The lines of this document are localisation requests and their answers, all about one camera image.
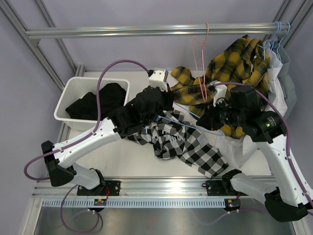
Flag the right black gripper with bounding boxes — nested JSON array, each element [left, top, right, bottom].
[[196, 98, 245, 131]]

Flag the light blue wire hanger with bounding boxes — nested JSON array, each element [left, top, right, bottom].
[[154, 102, 225, 138]]

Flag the black white checkered shirt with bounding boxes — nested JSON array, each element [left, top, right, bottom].
[[126, 110, 229, 179]]

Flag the pink wire hanger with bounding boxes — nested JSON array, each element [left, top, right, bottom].
[[191, 23, 209, 103]]

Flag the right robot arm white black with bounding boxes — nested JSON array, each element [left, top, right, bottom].
[[196, 82, 313, 222]]

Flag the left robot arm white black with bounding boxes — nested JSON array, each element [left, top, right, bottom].
[[42, 86, 174, 195]]

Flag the yellow black plaid shirt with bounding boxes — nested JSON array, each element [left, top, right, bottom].
[[168, 34, 272, 138]]

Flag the white plastic bin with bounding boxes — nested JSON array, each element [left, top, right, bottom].
[[54, 76, 131, 130]]

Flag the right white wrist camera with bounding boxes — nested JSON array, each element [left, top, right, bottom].
[[208, 81, 227, 107]]

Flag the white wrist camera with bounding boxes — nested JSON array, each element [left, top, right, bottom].
[[208, 81, 227, 107], [148, 68, 169, 92]]

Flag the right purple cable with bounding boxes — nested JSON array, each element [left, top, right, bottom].
[[195, 82, 313, 226]]

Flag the purple cable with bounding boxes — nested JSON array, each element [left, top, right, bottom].
[[23, 60, 154, 232], [195, 82, 313, 226]]

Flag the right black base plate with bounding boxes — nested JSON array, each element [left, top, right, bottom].
[[201, 180, 241, 212]]

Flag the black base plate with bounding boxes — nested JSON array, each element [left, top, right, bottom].
[[201, 180, 241, 212], [76, 180, 122, 212]]

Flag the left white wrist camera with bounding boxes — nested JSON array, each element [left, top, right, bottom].
[[148, 68, 169, 92]]

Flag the aluminium hanging rail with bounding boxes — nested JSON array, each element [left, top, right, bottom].
[[25, 22, 291, 39]]

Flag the aluminium front rail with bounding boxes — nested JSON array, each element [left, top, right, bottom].
[[32, 177, 277, 198]]

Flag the light blue wire hangers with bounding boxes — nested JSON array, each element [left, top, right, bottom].
[[258, 21, 291, 62]]

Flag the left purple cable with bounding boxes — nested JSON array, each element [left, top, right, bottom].
[[23, 60, 154, 232]]

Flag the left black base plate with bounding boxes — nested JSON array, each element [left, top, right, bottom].
[[76, 180, 122, 212]]

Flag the right aluminium frame post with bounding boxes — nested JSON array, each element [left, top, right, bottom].
[[273, 0, 313, 49]]

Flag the aluminium frame post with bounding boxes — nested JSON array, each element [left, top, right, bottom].
[[0, 0, 85, 91], [273, 0, 313, 49]]

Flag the left aluminium frame post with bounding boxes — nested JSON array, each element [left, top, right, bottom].
[[0, 0, 85, 91]]

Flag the white slotted cable duct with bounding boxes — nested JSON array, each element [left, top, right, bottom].
[[43, 198, 226, 208]]

